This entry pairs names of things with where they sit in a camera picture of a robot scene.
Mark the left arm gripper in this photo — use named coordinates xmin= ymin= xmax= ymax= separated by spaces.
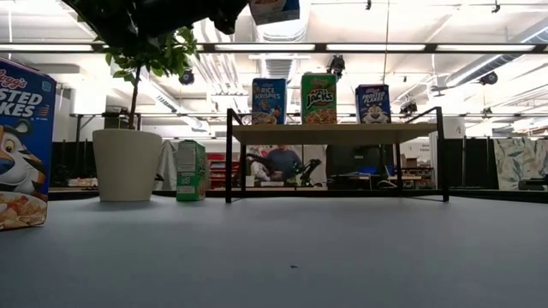
xmin=145 ymin=0 xmax=250 ymax=38

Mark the Rice Krispies blue cereal box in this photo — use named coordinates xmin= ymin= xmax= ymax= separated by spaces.
xmin=251 ymin=77 xmax=288 ymax=126
xmin=249 ymin=0 xmax=301 ymax=26

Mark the Apple Jacks green cereal box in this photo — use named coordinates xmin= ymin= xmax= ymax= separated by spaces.
xmin=176 ymin=139 xmax=207 ymax=203
xmin=301 ymin=72 xmax=338 ymax=126

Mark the Frosted Flakes blue cereal box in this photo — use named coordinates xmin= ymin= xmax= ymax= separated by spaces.
xmin=354 ymin=83 xmax=392 ymax=125
xmin=0 ymin=56 xmax=58 ymax=232

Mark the green leafy plant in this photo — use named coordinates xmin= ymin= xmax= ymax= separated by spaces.
xmin=96 ymin=25 xmax=200 ymax=131

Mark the person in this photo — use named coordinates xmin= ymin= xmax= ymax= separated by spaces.
xmin=265 ymin=144 xmax=303 ymax=183

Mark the red shelving unit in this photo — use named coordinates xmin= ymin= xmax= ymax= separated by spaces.
xmin=206 ymin=152 xmax=228 ymax=190

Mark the grey draped cloth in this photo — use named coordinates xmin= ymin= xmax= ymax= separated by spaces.
xmin=154 ymin=139 xmax=179 ymax=193

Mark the cream plant pot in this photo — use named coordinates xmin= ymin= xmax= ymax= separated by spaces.
xmin=92 ymin=128 xmax=164 ymax=203

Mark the leaf-patterned panel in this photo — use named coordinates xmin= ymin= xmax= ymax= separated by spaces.
xmin=492 ymin=136 xmax=548 ymax=192

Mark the silver ventilation duct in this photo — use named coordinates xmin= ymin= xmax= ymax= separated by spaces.
xmin=251 ymin=23 xmax=313 ymax=86

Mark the black hanging camera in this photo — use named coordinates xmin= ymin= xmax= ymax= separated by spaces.
xmin=326 ymin=54 xmax=347 ymax=79

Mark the wooden shelf with black frame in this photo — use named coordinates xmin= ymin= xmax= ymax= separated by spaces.
xmin=225 ymin=105 xmax=450 ymax=204

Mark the black table frame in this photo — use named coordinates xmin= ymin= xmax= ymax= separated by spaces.
xmin=47 ymin=187 xmax=548 ymax=204

